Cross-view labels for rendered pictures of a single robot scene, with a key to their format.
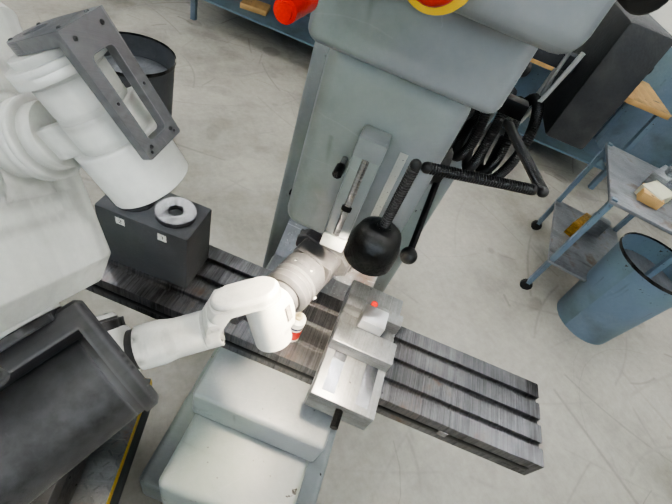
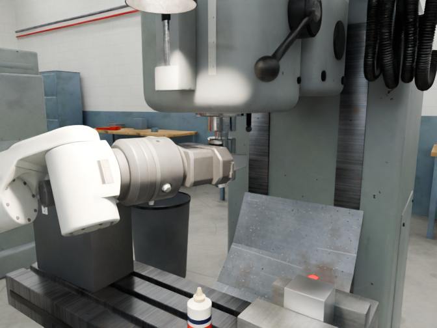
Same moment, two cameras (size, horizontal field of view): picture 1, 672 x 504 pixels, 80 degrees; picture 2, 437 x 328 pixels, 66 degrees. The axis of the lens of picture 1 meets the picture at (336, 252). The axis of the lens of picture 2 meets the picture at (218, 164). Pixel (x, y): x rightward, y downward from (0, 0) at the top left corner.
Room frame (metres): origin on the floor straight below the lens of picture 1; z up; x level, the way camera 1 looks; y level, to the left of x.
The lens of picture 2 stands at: (0.13, -0.29, 1.32)
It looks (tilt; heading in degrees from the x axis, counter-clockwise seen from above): 10 degrees down; 34
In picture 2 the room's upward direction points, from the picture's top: straight up
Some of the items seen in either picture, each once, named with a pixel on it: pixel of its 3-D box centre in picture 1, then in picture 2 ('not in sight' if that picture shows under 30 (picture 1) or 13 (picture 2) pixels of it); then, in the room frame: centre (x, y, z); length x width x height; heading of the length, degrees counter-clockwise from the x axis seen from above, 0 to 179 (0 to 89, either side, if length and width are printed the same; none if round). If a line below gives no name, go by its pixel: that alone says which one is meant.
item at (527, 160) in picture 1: (523, 153); not in sight; (0.54, -0.18, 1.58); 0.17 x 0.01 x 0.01; 16
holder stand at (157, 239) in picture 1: (157, 232); (82, 232); (0.60, 0.42, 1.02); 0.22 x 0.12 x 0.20; 92
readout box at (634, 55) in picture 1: (597, 74); not in sight; (0.90, -0.32, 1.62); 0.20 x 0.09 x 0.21; 0
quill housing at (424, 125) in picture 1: (374, 144); (224, 7); (0.60, 0.01, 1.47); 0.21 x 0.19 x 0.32; 90
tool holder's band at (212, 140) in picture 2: not in sight; (221, 140); (0.60, 0.01, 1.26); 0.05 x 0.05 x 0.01
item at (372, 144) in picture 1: (352, 194); (174, 6); (0.49, 0.01, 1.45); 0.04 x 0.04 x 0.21; 0
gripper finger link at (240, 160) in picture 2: not in sight; (234, 162); (0.59, -0.02, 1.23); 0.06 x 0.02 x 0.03; 166
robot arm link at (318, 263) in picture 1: (310, 267); (175, 167); (0.51, 0.03, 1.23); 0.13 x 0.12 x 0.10; 76
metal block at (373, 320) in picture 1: (371, 322); (309, 304); (0.60, -0.15, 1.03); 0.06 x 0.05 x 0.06; 89
